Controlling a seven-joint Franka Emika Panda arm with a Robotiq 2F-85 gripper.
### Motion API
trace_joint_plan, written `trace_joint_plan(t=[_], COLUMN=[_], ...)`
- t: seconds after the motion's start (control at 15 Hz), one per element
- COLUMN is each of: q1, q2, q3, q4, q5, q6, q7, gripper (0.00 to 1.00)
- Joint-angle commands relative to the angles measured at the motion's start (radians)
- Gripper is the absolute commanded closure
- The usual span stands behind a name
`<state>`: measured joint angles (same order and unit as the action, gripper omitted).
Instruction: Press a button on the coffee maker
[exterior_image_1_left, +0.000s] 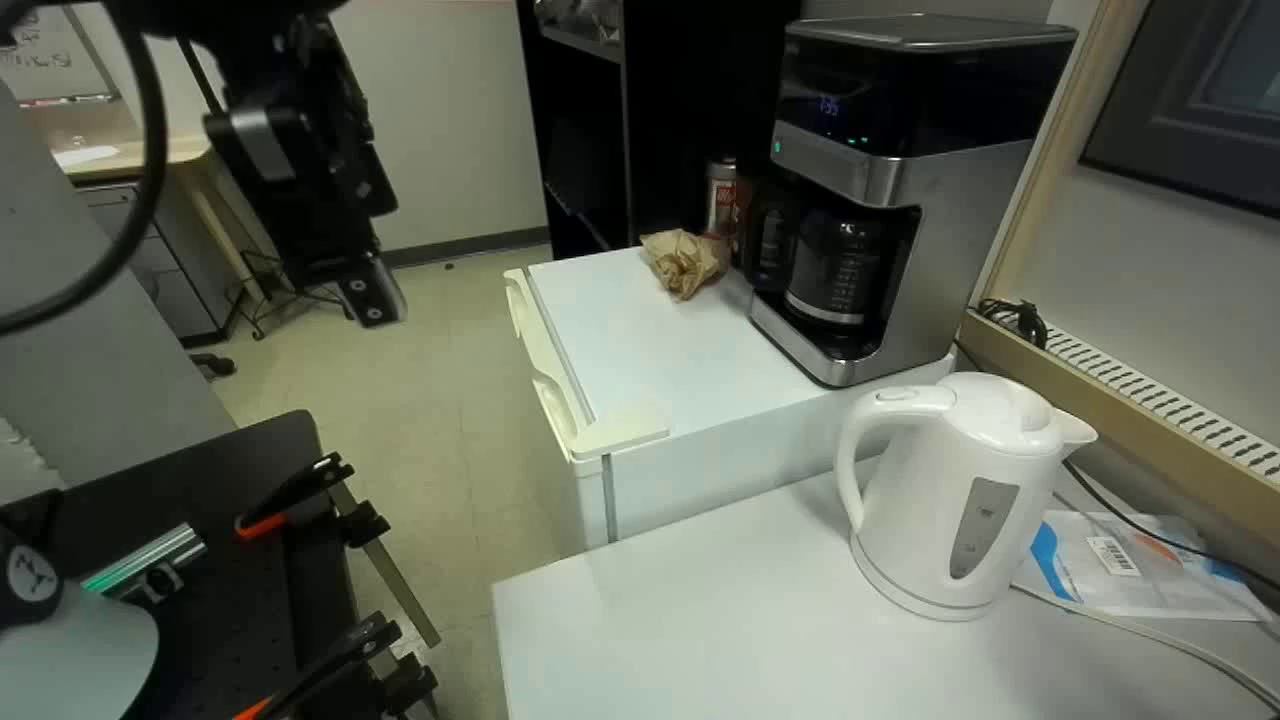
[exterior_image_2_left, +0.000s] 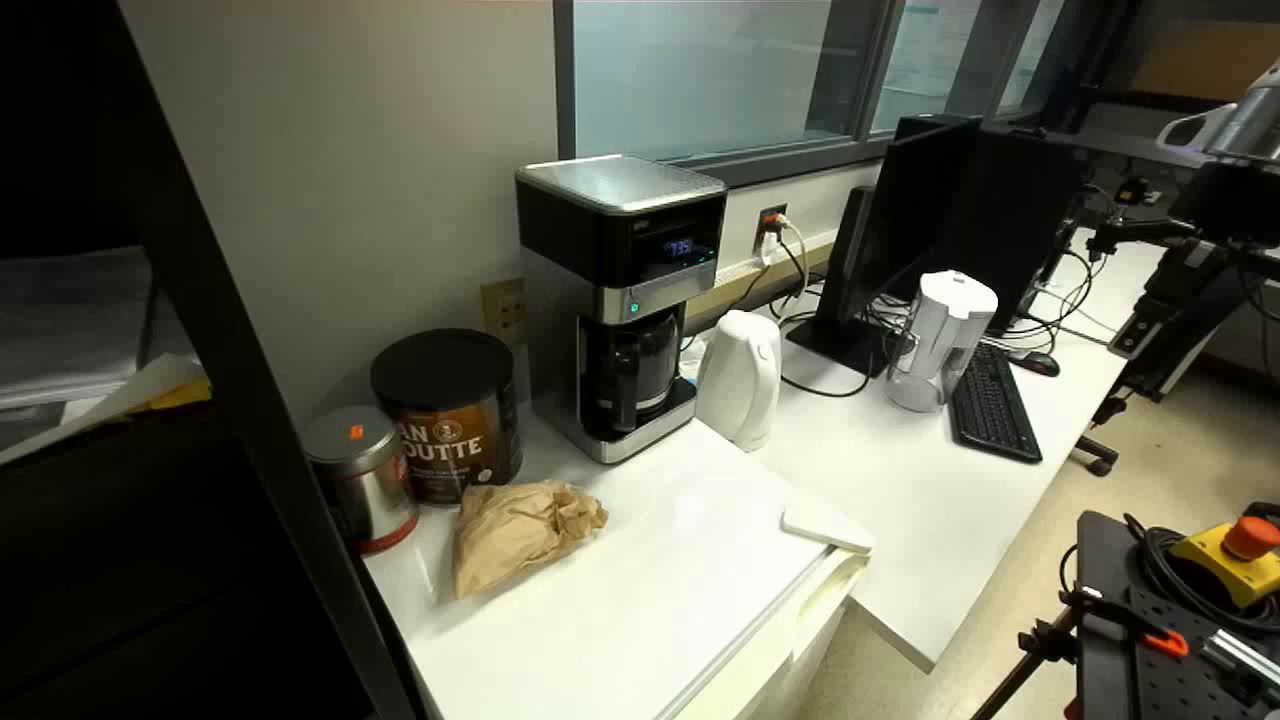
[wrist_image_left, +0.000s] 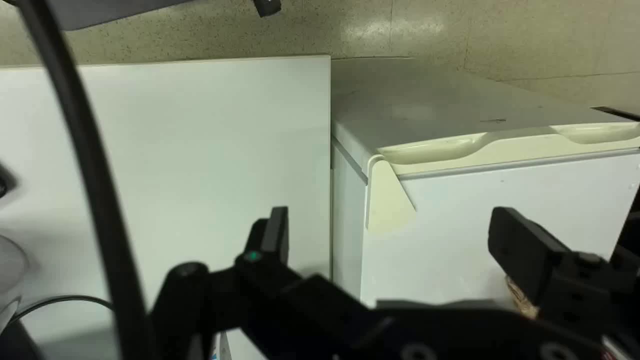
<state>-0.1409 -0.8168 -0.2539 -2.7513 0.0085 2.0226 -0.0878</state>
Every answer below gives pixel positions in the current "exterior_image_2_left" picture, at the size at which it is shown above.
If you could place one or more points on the black orange clamp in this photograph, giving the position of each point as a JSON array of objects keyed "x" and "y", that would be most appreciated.
[{"x": 1149, "y": 633}]

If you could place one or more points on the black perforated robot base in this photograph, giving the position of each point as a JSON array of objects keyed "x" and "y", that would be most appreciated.
[{"x": 1235, "y": 650}]

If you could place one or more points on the black computer monitor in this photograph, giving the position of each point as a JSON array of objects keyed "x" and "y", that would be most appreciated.
[{"x": 948, "y": 194}]

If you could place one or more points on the glass coffee carafe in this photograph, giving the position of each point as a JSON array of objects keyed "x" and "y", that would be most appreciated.
[{"x": 631, "y": 365}]

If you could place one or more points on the black silver coffee maker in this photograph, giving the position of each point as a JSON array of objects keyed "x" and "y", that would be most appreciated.
[{"x": 609, "y": 243}]

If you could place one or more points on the white mini fridge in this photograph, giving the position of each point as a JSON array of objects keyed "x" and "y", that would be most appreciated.
[{"x": 680, "y": 610}]

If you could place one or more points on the brown coffee canister black lid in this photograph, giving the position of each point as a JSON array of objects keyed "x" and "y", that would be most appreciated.
[{"x": 451, "y": 397}]

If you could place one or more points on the black computer mouse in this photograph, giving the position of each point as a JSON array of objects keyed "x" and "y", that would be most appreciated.
[{"x": 1038, "y": 363}]

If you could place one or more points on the black keyboard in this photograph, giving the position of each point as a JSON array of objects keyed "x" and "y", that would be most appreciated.
[{"x": 984, "y": 411}]

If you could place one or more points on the yellow red emergency stop button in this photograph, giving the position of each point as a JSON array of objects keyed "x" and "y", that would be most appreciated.
[{"x": 1242, "y": 552}]

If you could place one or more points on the silver metal tin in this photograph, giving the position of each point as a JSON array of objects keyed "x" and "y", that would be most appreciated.
[{"x": 364, "y": 479}]

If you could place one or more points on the white wall power outlet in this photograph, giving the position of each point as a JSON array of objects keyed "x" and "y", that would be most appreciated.
[{"x": 771, "y": 221}]

